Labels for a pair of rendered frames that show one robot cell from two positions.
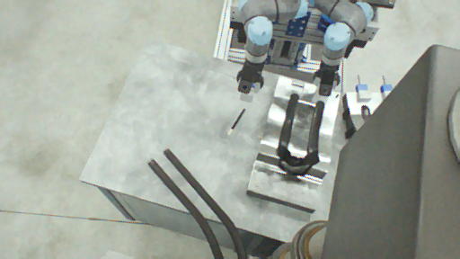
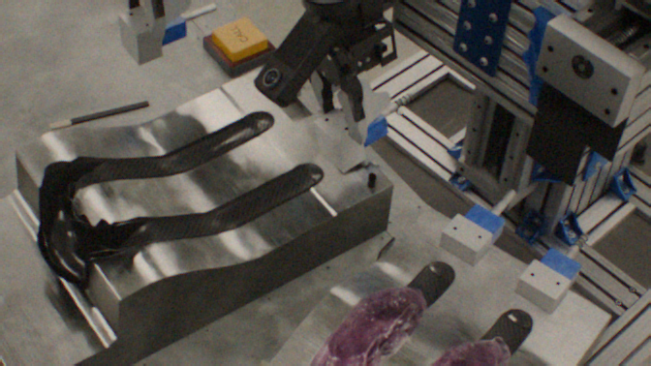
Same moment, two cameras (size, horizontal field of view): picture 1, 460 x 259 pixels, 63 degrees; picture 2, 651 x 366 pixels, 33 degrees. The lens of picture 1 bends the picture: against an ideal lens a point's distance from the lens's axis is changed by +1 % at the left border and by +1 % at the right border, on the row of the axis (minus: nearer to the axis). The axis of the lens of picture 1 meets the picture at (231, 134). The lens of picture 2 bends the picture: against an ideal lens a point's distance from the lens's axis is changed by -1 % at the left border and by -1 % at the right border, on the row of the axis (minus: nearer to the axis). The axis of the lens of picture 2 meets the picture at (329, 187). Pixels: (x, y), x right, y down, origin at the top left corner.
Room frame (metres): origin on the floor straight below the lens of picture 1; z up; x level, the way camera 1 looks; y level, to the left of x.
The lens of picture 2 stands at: (0.14, -0.96, 1.88)
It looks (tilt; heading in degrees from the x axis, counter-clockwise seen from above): 49 degrees down; 42
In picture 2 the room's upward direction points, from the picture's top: 5 degrees clockwise
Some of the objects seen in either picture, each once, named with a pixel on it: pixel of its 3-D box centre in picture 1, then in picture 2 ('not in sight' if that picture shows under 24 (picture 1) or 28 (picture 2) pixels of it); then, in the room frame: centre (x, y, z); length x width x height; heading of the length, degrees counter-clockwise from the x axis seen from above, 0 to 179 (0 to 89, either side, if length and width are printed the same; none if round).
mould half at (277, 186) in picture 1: (296, 139); (163, 211); (0.63, -0.25, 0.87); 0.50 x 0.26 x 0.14; 171
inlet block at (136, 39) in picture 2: (250, 84); (171, 22); (0.81, -0.05, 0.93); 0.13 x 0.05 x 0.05; 171
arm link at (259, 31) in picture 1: (259, 35); not in sight; (0.79, -0.04, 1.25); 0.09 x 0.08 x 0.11; 19
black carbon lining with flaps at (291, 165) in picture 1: (302, 131); (175, 185); (0.64, -0.27, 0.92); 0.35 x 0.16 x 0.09; 171
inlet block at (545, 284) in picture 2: (385, 88); (560, 267); (0.93, -0.63, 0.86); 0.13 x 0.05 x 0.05; 8
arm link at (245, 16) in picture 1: (256, 12); not in sight; (0.89, -0.03, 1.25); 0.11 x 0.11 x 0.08; 19
